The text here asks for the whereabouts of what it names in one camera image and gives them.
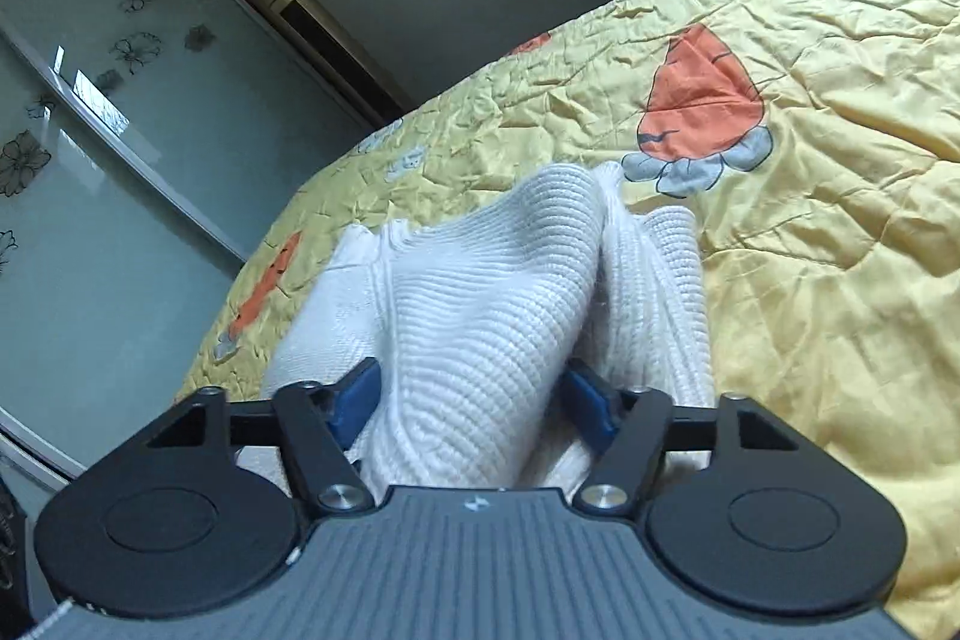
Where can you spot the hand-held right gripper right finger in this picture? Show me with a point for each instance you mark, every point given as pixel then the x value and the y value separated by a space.
pixel 589 404

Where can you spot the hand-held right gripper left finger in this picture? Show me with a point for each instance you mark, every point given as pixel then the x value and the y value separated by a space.
pixel 361 394

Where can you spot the white knit sweater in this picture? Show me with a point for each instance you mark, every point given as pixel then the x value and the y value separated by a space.
pixel 472 310

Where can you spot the frosted glass wardrobe door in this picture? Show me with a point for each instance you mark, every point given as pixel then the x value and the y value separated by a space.
pixel 210 108
pixel 90 310

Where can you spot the yellow carrot print quilt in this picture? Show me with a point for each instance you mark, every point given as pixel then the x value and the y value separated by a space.
pixel 825 220

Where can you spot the gold standing air conditioner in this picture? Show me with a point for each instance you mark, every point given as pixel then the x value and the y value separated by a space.
pixel 322 36

